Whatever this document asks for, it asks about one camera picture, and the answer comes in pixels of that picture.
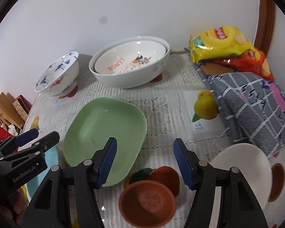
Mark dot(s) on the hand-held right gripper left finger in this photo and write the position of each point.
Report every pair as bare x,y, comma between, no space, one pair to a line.
106,163

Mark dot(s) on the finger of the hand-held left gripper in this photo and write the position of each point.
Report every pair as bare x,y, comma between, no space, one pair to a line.
47,140
27,136

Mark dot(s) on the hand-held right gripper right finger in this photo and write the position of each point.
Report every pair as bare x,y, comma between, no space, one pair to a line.
184,163

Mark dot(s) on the light blue plate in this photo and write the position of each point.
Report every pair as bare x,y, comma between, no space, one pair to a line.
51,159

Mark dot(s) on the green plate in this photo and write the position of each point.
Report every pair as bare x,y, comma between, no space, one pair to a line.
102,123

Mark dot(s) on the brown clay bowl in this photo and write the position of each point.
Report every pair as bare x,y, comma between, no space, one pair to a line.
147,204

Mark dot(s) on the person's left hand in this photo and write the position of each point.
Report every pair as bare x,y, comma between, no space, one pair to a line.
16,204

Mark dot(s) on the patterned brown box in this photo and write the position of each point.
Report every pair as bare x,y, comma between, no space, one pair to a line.
21,108

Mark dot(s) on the blue and white flower bowl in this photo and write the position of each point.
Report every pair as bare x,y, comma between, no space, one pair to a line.
59,71

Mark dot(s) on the large white bowl grey pattern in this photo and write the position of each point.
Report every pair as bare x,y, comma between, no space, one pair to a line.
133,79

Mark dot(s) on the grey checked cloth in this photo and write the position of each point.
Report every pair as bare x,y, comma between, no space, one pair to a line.
251,106

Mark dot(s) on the white bowl with orange print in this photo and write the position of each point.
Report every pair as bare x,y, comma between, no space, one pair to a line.
130,57

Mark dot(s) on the red chip bag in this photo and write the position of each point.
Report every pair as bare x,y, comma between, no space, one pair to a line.
258,61

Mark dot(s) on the yellow chip bag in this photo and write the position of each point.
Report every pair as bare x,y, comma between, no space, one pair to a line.
220,42

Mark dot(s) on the brown wooden door frame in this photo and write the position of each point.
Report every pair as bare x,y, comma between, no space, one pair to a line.
266,23

